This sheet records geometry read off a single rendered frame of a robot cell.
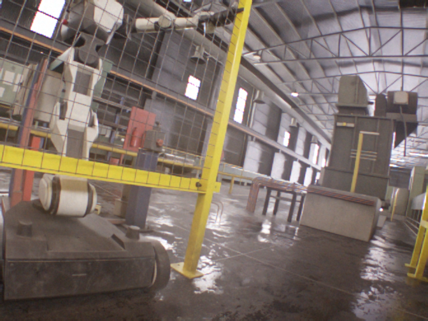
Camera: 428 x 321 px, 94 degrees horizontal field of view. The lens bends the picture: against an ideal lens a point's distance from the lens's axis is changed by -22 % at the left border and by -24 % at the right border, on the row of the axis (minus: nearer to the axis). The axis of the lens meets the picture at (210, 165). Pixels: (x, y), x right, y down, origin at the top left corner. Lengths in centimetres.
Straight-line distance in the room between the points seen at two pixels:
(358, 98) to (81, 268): 451
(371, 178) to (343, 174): 46
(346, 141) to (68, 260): 420
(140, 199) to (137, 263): 91
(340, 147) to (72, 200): 406
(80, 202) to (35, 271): 33
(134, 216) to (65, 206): 84
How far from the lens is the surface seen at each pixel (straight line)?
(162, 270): 88
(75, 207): 95
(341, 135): 447
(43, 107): 201
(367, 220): 349
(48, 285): 77
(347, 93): 475
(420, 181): 1315
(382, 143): 436
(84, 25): 139
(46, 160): 80
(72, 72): 120
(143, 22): 162
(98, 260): 78
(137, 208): 170
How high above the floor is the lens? 49
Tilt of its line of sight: 1 degrees up
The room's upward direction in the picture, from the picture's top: 12 degrees clockwise
